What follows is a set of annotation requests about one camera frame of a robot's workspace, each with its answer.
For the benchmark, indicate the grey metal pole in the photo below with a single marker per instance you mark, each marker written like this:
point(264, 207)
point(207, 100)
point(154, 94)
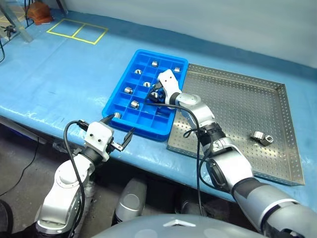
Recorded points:
point(62, 6)

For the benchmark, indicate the grey metal frame leg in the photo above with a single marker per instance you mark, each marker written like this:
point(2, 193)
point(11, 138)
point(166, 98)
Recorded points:
point(21, 29)

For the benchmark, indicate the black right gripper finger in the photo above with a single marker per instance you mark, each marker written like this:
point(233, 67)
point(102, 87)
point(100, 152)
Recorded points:
point(151, 100)
point(157, 86)

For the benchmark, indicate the grey rounded shell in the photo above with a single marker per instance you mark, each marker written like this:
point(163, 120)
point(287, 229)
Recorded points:
point(131, 198)

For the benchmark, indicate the black rounded object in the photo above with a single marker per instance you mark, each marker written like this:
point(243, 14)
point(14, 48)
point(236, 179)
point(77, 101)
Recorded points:
point(5, 215)

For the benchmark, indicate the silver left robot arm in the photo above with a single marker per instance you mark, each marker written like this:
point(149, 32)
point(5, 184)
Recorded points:
point(64, 183)

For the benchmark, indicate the blue compartment tray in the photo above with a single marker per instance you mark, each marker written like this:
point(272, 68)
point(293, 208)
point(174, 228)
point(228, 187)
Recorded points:
point(146, 119)

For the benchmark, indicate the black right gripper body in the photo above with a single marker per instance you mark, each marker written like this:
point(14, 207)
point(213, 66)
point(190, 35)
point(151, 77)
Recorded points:
point(162, 95)

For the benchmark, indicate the grey robot torso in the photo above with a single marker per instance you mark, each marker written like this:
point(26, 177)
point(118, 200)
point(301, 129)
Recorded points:
point(173, 228)

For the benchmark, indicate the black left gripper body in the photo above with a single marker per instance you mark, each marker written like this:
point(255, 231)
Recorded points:
point(115, 146)

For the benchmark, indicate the black clamp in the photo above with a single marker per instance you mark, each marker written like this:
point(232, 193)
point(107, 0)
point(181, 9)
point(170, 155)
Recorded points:
point(9, 30)

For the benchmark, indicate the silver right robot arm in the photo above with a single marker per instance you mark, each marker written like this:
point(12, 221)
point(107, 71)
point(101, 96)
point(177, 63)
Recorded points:
point(223, 153)

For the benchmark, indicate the dark rounded shape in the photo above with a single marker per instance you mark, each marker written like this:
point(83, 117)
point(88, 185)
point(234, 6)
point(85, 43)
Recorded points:
point(188, 203)

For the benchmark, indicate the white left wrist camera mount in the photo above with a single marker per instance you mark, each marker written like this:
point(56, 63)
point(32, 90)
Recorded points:
point(99, 134)

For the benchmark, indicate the orange brown object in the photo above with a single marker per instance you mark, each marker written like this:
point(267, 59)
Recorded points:
point(39, 12)

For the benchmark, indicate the perforated metal tray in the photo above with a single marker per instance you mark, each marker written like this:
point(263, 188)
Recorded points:
point(247, 104)

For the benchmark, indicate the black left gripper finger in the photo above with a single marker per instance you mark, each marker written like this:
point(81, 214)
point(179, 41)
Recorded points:
point(107, 119)
point(128, 138)

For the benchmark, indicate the grey metal table rail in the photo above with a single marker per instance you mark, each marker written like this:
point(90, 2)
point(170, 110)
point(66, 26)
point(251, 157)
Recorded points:
point(24, 132)

